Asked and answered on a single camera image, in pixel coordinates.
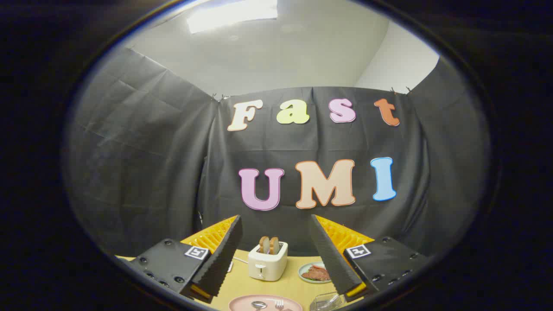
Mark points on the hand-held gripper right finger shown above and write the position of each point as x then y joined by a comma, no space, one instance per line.
330,259

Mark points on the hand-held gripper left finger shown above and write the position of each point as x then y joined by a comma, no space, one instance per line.
222,259

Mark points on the brown meat slices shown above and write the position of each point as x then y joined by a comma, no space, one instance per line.
316,274

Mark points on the pale green oval plate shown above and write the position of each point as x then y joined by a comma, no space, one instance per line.
304,276

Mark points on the cream white toaster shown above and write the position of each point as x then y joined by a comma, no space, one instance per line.
268,265

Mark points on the pink round plate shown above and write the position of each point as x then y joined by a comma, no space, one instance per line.
242,304

